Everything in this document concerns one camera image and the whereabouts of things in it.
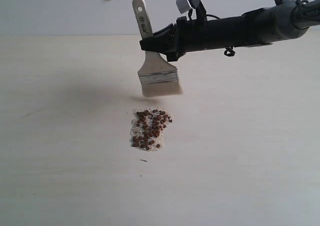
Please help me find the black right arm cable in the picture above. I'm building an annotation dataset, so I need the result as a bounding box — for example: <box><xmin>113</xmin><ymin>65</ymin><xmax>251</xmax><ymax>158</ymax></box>
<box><xmin>187</xmin><ymin>0</ymin><xmax>237</xmax><ymax>58</ymax></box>

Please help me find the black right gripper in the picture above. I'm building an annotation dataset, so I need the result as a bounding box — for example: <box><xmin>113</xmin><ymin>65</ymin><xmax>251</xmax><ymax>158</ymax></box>
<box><xmin>139</xmin><ymin>16</ymin><xmax>208</xmax><ymax>62</ymax></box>

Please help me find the brown seeds and crumbs pile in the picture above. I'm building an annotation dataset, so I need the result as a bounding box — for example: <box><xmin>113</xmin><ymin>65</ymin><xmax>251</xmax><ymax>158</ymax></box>
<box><xmin>130</xmin><ymin>108</ymin><xmax>173</xmax><ymax>152</ymax></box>

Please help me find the white wooden paint brush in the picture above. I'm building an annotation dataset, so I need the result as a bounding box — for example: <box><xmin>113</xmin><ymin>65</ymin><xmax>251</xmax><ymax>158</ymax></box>
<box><xmin>132</xmin><ymin>0</ymin><xmax>183</xmax><ymax>98</ymax></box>

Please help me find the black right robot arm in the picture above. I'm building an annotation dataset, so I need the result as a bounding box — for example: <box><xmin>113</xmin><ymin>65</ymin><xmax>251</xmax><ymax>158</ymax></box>
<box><xmin>140</xmin><ymin>0</ymin><xmax>320</xmax><ymax>62</ymax></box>

